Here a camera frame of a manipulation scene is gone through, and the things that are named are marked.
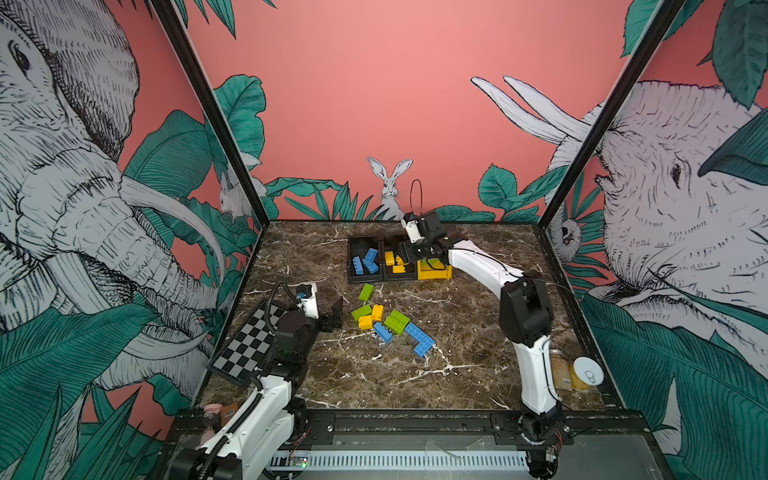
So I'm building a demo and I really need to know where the yellow lego beside green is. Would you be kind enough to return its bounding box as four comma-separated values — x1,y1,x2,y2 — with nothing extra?
371,304,384,322

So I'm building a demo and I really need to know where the left black bin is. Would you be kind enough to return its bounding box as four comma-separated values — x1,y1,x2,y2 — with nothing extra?
347,236,384,284

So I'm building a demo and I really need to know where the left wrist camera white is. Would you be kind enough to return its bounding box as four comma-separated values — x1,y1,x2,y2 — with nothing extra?
296,282,319,320

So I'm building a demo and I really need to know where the blue lego bottom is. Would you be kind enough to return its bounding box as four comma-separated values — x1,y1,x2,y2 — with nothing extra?
364,248,378,263

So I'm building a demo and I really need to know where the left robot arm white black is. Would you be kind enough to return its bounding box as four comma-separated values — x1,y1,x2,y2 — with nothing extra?
167,297,344,479

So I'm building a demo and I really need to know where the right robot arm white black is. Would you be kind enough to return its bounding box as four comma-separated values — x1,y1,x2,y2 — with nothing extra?
398,211,562,445

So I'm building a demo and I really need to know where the yellow can white lid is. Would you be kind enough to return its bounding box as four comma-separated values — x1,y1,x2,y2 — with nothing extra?
569,356,605,391

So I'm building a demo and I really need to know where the left black frame post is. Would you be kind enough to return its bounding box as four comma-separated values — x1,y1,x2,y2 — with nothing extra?
150,0,270,229

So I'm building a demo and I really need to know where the black frame post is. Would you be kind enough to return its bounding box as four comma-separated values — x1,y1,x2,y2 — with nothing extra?
150,0,270,229
537,0,685,229

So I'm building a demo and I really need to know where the orange brown box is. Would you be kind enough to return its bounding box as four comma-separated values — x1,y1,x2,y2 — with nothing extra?
220,402,240,427

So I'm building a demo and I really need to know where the right black frame post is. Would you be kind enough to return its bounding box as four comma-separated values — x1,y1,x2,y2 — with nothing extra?
537,0,685,229

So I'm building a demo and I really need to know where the white slotted cable duct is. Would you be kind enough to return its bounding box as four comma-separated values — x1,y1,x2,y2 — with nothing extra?
266,450,529,472

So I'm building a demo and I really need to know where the pink hourglass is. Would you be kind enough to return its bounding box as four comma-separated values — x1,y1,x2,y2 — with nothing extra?
200,403,223,445

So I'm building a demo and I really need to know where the black bin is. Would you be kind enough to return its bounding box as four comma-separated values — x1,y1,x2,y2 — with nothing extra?
380,234,417,282
347,236,384,284

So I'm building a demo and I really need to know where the green lego left small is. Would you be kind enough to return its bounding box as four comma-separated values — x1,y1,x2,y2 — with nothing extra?
352,304,372,321

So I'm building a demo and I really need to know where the large green lego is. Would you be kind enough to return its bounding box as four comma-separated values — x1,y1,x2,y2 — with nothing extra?
384,310,410,335

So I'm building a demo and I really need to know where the yellow bin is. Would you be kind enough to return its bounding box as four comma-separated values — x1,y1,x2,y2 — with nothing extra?
412,236,452,281

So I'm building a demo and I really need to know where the middle black bin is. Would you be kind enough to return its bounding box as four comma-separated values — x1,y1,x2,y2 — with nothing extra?
380,234,417,282

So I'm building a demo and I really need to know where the large blue lego centre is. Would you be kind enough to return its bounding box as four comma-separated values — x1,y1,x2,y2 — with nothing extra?
404,323,435,358

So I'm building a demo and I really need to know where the black front rail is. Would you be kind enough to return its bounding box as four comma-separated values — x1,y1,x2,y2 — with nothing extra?
173,409,649,448

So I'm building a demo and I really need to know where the checkerboard calibration plate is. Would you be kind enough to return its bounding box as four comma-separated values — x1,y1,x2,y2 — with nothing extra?
207,299,287,387

